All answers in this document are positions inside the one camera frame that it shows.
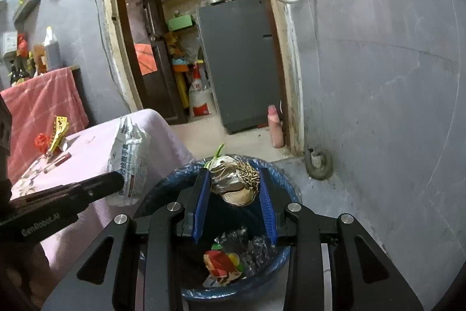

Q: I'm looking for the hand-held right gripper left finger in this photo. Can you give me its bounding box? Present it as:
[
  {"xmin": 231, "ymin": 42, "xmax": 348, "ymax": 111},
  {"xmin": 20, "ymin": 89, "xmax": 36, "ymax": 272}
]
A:
[{"xmin": 40, "ymin": 167, "xmax": 212, "ymax": 311}]

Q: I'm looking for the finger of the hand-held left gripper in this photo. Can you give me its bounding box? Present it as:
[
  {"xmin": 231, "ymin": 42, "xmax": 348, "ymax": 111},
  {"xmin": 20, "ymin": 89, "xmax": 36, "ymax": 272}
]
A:
[{"xmin": 54, "ymin": 171, "xmax": 125, "ymax": 214}]

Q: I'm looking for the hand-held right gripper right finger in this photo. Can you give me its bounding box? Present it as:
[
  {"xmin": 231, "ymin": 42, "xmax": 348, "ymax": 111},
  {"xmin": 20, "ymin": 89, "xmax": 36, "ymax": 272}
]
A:
[{"xmin": 258, "ymin": 167, "xmax": 425, "ymax": 311}]

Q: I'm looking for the blue trash bin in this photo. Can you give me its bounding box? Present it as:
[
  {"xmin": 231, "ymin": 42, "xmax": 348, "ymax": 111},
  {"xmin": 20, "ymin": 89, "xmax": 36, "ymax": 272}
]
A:
[{"xmin": 135, "ymin": 155, "xmax": 303, "ymax": 302}]

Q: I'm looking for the black plastic bag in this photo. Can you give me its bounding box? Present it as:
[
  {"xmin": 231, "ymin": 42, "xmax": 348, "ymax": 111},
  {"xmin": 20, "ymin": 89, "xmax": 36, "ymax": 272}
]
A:
[{"xmin": 215, "ymin": 227, "xmax": 273, "ymax": 277}]

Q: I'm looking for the white printed plastic bag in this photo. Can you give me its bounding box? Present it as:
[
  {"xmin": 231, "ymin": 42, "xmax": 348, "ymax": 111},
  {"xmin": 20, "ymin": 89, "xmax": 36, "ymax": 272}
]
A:
[{"xmin": 107, "ymin": 114, "xmax": 151, "ymax": 208}]

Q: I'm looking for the red brown stick wrapper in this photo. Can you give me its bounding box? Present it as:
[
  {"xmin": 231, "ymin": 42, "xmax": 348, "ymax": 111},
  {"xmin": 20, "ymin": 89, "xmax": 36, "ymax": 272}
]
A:
[{"xmin": 43, "ymin": 152, "xmax": 71, "ymax": 174}]

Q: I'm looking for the yellow green wrapper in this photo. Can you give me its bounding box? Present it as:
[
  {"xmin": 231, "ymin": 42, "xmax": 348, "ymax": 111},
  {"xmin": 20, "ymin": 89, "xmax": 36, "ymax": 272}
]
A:
[{"xmin": 204, "ymin": 143, "xmax": 225, "ymax": 169}]

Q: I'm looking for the red snack wrapper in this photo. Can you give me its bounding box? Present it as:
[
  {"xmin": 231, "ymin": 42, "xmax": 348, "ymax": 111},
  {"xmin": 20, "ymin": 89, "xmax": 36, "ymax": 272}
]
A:
[{"xmin": 203, "ymin": 250, "xmax": 245, "ymax": 287}]

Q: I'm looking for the yellow black printed wrapper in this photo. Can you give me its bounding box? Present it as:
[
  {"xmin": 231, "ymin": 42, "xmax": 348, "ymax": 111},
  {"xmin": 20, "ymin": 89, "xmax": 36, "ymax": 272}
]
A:
[{"xmin": 47, "ymin": 115, "xmax": 70, "ymax": 156}]

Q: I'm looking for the pink floral tablecloth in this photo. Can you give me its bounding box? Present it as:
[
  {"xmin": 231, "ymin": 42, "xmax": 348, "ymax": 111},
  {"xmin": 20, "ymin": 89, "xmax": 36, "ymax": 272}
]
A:
[{"xmin": 11, "ymin": 109, "xmax": 195, "ymax": 282}]

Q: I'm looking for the grey floor pipe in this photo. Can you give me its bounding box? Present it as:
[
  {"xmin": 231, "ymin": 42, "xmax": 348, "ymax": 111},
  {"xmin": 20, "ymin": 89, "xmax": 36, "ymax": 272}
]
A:
[{"xmin": 305, "ymin": 147, "xmax": 333, "ymax": 180}]

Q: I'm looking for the pink bottle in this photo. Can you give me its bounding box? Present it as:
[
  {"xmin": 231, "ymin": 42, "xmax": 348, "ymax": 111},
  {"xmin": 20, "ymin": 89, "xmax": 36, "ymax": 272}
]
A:
[{"xmin": 267, "ymin": 104, "xmax": 285, "ymax": 148}]

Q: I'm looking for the pink checked blanket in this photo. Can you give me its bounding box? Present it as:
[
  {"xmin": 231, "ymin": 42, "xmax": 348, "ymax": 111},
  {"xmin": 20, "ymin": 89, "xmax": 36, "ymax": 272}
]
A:
[{"xmin": 0, "ymin": 67, "xmax": 90, "ymax": 184}]

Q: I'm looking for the red white plastic sack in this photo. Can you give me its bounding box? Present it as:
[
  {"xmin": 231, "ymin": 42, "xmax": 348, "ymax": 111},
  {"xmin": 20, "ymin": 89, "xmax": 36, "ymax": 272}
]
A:
[{"xmin": 187, "ymin": 63, "xmax": 215, "ymax": 117}]

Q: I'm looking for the brown wooden door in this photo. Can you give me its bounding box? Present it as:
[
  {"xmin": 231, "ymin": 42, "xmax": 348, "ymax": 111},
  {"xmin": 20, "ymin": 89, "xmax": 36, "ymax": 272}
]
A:
[{"xmin": 114, "ymin": 0, "xmax": 190, "ymax": 126}]

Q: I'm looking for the yellow toy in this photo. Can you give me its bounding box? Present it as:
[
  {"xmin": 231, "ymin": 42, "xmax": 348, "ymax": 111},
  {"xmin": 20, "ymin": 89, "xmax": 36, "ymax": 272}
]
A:
[{"xmin": 171, "ymin": 56, "xmax": 190, "ymax": 109}]

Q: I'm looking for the red paper sheet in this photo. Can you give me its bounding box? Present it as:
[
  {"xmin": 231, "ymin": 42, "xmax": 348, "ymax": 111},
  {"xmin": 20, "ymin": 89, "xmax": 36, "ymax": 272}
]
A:
[{"xmin": 134, "ymin": 43, "xmax": 158, "ymax": 75}]

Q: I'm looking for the dark bottle yellow label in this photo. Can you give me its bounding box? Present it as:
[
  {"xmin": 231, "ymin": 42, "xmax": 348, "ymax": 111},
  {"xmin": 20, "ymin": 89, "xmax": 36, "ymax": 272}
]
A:
[{"xmin": 20, "ymin": 59, "xmax": 35, "ymax": 80}]

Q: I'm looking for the dark soy sauce bottle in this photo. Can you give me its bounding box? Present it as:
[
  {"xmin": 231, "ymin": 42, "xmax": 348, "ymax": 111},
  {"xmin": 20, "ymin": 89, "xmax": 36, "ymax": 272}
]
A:
[{"xmin": 9, "ymin": 63, "xmax": 22, "ymax": 86}]

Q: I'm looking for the grey cabinet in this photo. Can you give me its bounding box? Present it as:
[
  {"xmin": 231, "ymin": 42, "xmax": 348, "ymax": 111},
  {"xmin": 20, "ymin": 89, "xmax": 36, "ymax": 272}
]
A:
[{"xmin": 197, "ymin": 0, "xmax": 286, "ymax": 135}]

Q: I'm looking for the amber sauce bottle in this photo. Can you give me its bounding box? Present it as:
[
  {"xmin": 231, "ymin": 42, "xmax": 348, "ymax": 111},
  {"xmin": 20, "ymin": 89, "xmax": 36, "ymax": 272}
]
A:
[{"xmin": 33, "ymin": 44, "xmax": 48, "ymax": 74}]

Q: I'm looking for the red plastic bag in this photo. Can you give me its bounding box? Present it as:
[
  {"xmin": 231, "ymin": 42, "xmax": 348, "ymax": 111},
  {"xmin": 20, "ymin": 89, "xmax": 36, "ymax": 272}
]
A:
[{"xmin": 16, "ymin": 32, "xmax": 30, "ymax": 58}]

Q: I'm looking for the green box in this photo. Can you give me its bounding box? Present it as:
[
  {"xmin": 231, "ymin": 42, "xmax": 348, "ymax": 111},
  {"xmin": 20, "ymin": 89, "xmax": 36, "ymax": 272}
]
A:
[{"xmin": 167, "ymin": 14, "xmax": 197, "ymax": 32}]

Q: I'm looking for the white cable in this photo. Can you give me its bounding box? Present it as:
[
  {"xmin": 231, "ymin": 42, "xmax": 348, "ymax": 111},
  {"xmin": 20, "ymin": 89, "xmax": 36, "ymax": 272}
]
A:
[{"xmin": 91, "ymin": 0, "xmax": 124, "ymax": 104}]

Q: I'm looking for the wooden door frame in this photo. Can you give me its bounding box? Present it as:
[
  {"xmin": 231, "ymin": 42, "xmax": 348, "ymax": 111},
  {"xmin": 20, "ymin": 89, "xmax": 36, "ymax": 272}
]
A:
[{"xmin": 100, "ymin": 0, "xmax": 304, "ymax": 155}]

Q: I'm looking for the white wire wall basket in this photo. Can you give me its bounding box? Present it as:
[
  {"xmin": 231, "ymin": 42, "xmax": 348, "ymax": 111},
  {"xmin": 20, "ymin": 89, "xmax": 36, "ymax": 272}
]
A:
[{"xmin": 13, "ymin": 0, "xmax": 40, "ymax": 22}]

